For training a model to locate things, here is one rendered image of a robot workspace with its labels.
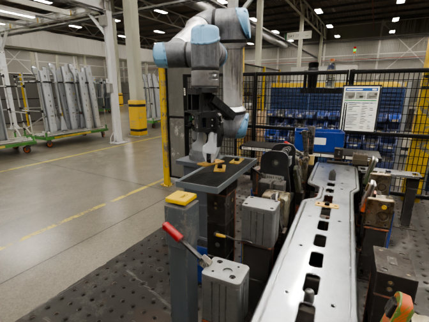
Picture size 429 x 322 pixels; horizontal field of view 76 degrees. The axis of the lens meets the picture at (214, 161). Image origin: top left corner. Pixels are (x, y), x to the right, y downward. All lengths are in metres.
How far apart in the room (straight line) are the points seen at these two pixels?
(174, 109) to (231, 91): 2.75
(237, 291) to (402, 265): 0.41
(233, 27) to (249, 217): 0.74
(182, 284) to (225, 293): 0.23
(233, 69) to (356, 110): 1.09
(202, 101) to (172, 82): 3.19
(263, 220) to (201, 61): 0.46
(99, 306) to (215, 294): 0.61
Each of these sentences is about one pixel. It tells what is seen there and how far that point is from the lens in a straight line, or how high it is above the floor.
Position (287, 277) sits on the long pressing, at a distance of 0.72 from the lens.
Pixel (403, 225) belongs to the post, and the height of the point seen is 0.72.
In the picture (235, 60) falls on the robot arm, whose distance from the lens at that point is 1.21.
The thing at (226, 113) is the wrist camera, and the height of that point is 1.36.
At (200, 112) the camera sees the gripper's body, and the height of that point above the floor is 1.37.
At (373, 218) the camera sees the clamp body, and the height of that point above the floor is 0.97.
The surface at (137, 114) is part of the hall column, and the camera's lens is 8.64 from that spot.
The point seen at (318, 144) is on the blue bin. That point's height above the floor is 1.08.
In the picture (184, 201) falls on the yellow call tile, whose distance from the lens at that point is 0.69.
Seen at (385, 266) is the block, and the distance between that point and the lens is 0.79.
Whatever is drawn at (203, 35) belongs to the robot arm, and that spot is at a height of 1.56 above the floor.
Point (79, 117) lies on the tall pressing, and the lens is 8.97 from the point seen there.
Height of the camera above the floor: 1.43
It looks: 15 degrees down
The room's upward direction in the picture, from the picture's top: straight up
